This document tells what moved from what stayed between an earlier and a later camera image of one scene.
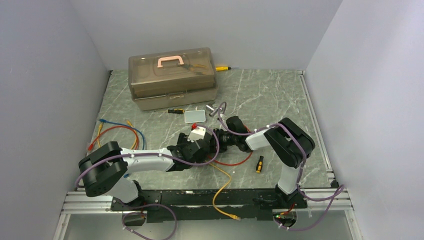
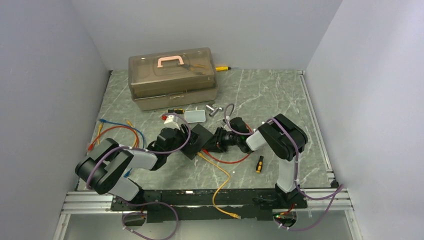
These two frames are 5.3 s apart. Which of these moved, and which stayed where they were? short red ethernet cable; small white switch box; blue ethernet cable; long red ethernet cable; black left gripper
Moved: short red ethernet cable; black left gripper
Stayed: long red ethernet cable; small white switch box; blue ethernet cable
